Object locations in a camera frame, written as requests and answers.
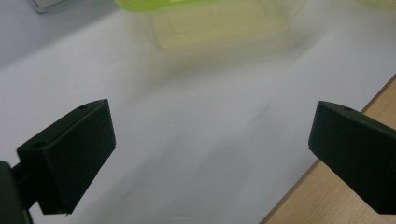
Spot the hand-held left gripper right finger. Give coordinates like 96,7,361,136
307,100,396,216

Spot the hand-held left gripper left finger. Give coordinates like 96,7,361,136
16,98,117,216

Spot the white wire shelf rack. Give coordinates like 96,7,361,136
29,0,80,15

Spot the rectangular green lidded container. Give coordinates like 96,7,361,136
114,0,307,50

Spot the white table board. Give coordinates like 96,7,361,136
0,0,396,224

